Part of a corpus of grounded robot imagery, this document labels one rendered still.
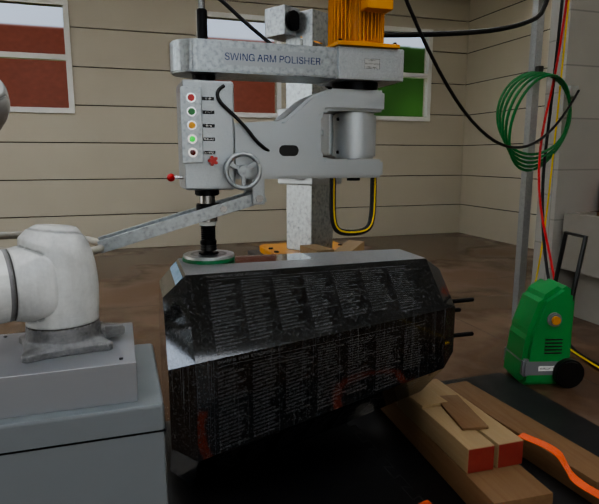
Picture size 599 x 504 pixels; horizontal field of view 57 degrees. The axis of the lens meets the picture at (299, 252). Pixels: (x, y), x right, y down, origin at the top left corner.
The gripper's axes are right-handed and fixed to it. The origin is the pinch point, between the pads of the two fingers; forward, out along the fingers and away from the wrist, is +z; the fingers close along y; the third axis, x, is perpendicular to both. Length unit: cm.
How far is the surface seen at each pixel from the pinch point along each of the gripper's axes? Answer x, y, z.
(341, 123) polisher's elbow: -34, 136, -67
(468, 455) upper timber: -109, 153, 53
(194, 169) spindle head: -24, 74, -43
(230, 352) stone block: -66, 73, 17
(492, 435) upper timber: -107, 168, 49
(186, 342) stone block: -56, 61, 16
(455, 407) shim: -84, 174, 48
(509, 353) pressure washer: -40, 277, 53
